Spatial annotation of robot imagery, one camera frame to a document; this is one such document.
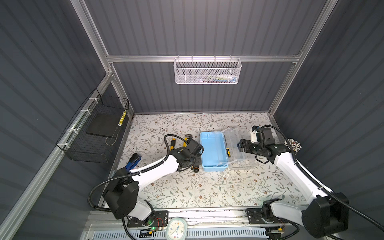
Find light blue plastic tool box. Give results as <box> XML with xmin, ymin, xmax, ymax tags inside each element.
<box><xmin>200</xmin><ymin>128</ymin><xmax>257</xmax><ymax>172</ymax></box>

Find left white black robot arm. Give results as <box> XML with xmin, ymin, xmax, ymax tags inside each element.
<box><xmin>87</xmin><ymin>134</ymin><xmax>204</xmax><ymax>226</ymax></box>

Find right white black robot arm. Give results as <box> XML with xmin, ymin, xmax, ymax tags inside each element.
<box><xmin>237</xmin><ymin>125</ymin><xmax>384</xmax><ymax>240</ymax></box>

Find black orange screwdriver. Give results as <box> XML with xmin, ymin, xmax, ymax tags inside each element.
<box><xmin>191</xmin><ymin>165</ymin><xmax>200</xmax><ymax>173</ymax></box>

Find yellow pipe wrench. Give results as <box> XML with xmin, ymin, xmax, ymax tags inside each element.
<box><xmin>183</xmin><ymin>134</ymin><xmax>193</xmax><ymax>147</ymax></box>

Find yellow black stubby screwdriver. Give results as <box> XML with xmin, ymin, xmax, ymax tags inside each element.
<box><xmin>170</xmin><ymin>138</ymin><xmax>176</xmax><ymax>150</ymax></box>

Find clear cup of markers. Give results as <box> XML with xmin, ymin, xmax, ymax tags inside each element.
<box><xmin>285</xmin><ymin>139</ymin><xmax>302</xmax><ymax>154</ymax></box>

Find floral table mat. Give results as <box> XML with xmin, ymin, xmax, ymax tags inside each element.
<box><xmin>119</xmin><ymin>113</ymin><xmax>304</xmax><ymax>209</ymax></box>

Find white analog clock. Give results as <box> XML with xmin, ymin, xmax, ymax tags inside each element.
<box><xmin>166</xmin><ymin>217</ymin><xmax>188</xmax><ymax>240</ymax></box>

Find yellow marker in black basket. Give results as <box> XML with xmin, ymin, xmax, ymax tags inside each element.
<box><xmin>118</xmin><ymin>110</ymin><xmax>127</xmax><ymax>127</ymax></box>

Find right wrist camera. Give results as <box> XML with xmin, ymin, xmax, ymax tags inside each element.
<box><xmin>251</xmin><ymin>126</ymin><xmax>263</xmax><ymax>143</ymax></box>

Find blue handled pliers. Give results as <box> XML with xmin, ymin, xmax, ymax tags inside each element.
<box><xmin>125</xmin><ymin>153</ymin><xmax>142</xmax><ymax>172</ymax></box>

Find white wire mesh basket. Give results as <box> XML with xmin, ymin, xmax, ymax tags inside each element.
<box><xmin>173</xmin><ymin>58</ymin><xmax>242</xmax><ymax>85</ymax></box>

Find black wire wall basket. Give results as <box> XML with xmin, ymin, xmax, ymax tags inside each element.
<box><xmin>57</xmin><ymin>90</ymin><xmax>130</xmax><ymax>164</ymax></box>

